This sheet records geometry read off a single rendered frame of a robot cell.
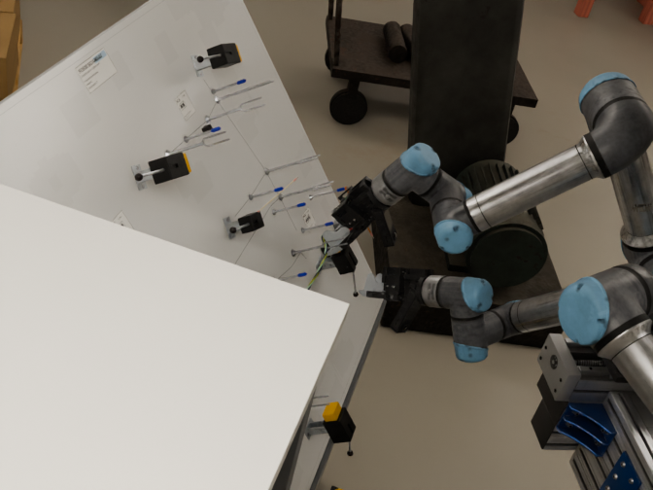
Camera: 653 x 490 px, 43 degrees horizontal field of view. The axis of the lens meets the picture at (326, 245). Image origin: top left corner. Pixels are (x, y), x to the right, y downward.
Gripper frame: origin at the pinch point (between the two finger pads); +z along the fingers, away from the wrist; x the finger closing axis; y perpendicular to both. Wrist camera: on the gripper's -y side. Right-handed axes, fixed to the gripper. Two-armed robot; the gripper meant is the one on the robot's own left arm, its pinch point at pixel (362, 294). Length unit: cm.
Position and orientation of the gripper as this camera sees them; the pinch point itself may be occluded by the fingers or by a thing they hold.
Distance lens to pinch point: 207.4
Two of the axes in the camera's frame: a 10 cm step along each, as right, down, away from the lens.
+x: -6.7, -0.6, -7.4
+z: -7.4, -0.3, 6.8
